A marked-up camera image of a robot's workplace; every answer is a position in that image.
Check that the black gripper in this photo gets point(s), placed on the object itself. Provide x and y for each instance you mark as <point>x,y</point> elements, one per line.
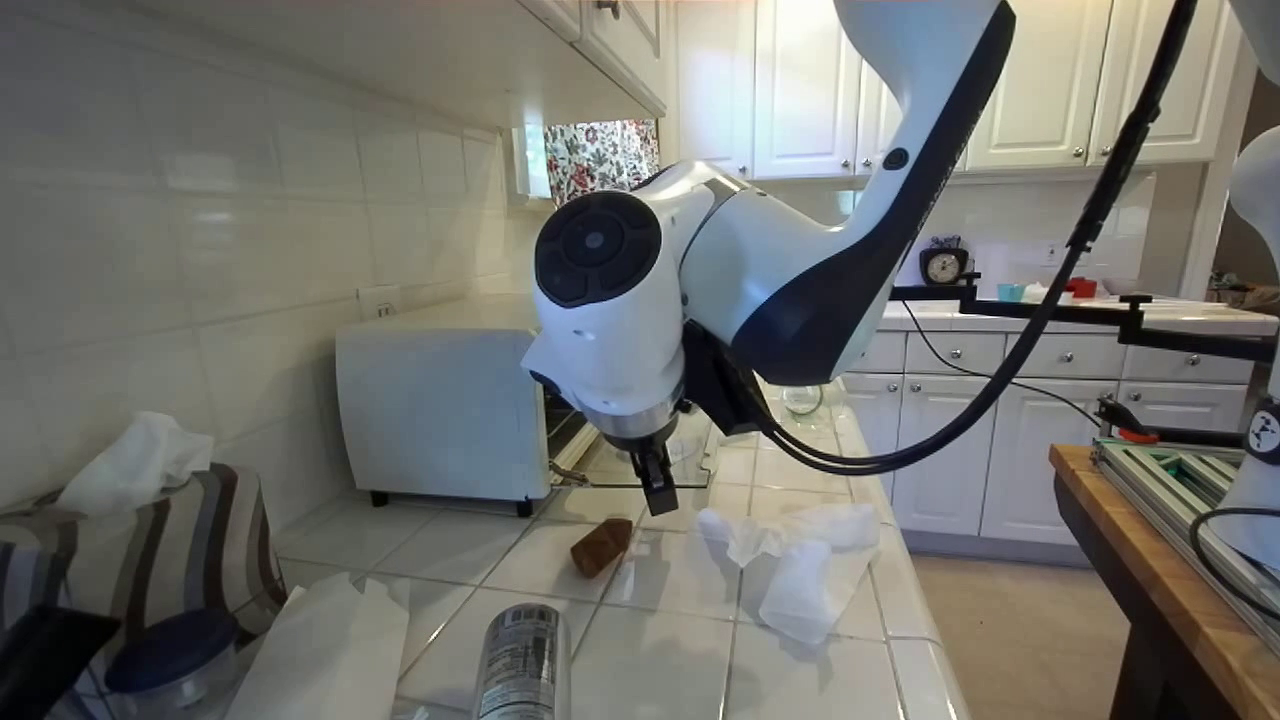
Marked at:
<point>651,451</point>

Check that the small brown object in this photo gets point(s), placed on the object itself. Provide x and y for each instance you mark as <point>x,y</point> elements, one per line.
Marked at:
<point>603,544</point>

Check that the white toaster oven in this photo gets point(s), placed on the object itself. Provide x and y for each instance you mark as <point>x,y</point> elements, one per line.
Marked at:
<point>441,403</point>

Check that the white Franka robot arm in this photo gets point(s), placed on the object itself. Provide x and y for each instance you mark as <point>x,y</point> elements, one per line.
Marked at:
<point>626,332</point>

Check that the small teal object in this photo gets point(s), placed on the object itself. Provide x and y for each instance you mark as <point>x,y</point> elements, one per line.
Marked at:
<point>1010,291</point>

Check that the small red object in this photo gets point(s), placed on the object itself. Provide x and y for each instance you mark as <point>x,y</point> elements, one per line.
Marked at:
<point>1085,284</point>

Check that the flat black object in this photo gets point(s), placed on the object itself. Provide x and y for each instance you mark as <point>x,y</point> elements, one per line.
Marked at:
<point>45,652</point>

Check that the thin white napkin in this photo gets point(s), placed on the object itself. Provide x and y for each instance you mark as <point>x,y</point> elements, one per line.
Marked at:
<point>698,462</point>

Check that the crumpled white paper towel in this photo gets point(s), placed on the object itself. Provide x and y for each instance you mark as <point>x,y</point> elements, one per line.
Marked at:
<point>803,575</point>

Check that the white base cabinet row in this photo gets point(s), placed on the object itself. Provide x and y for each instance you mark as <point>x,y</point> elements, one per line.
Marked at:
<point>963,500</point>

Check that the window with patterned curtain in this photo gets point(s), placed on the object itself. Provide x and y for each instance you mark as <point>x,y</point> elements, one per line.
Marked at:
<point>603,163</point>

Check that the black table clock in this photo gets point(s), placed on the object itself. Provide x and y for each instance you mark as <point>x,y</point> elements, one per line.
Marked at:
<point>945,265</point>

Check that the white paper bag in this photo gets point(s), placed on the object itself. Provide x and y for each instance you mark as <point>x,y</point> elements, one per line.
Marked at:
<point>321,652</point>

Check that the red and black clamp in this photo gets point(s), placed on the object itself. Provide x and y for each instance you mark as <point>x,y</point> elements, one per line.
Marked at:
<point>1125,425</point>

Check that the container with blue lid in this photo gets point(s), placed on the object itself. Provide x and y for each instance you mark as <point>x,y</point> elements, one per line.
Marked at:
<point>172,652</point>

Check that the white upper cabinet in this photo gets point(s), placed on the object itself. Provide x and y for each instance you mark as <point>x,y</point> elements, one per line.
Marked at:
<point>403,42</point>

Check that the crumpled white tissue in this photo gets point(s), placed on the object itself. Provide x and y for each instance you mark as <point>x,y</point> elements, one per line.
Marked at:
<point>134,462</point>

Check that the wooden table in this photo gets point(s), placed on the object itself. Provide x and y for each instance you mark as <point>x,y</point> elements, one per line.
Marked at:
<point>1173,600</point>

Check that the white wall cabinet row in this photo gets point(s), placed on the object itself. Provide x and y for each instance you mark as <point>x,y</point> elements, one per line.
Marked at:
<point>745,81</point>

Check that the metal base plate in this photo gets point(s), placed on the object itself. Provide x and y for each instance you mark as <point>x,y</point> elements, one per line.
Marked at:
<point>1173,487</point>

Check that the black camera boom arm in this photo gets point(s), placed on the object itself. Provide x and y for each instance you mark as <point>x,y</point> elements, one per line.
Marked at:
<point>1173,323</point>

